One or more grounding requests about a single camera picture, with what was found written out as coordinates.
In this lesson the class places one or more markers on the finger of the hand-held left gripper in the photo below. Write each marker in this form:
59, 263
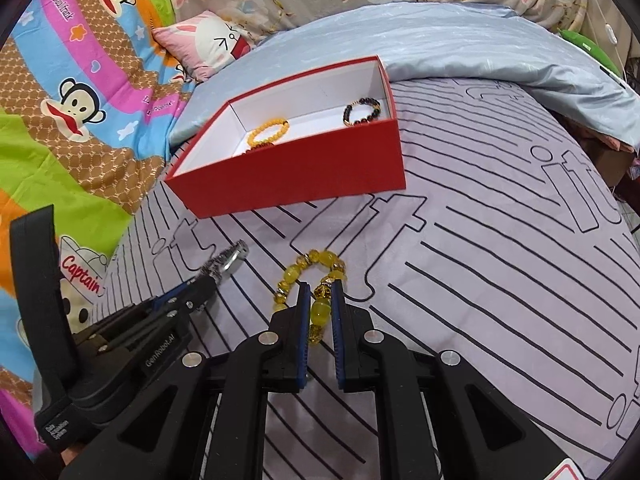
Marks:
170, 296
197, 305

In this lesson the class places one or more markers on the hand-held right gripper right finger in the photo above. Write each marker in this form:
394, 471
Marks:
339, 345

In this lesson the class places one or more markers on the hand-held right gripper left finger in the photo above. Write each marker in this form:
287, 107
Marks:
301, 345

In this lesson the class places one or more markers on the red cardboard box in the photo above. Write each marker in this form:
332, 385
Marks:
300, 175

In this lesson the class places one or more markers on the colourful cartoon monkey blanket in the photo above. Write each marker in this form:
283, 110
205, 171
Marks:
75, 170

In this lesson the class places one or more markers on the grey black-lined bed sheet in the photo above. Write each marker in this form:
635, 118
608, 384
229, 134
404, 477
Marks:
500, 260

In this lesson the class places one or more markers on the pink rabbit pillow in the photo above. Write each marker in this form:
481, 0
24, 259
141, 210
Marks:
210, 45

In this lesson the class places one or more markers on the light blue quilt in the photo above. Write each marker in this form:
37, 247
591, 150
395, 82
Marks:
475, 45

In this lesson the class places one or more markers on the green plush toy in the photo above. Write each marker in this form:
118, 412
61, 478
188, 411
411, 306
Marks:
590, 50

